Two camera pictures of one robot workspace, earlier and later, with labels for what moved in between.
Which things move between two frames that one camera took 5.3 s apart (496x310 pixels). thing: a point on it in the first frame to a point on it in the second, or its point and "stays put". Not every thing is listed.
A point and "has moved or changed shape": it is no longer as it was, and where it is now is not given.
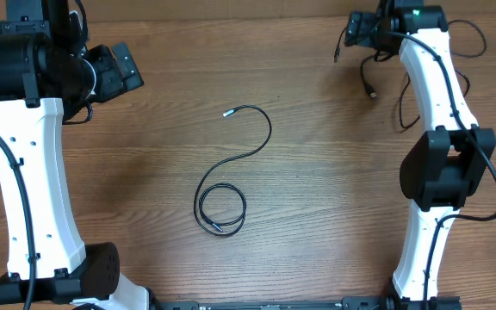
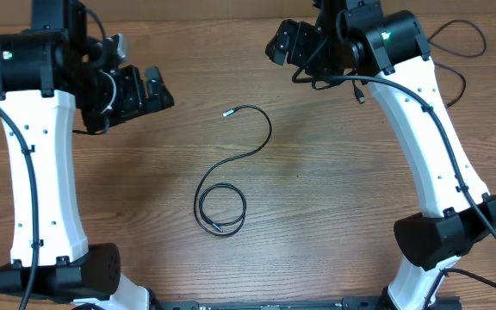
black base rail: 347,303 stays put
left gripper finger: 132,77 to 158,96
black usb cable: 345,28 stays put
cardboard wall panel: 260,10 stays put
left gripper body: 108,81 to 130,102
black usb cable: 227,184 stays put
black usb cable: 374,94 has moved or changed shape
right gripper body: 361,27 to 291,44
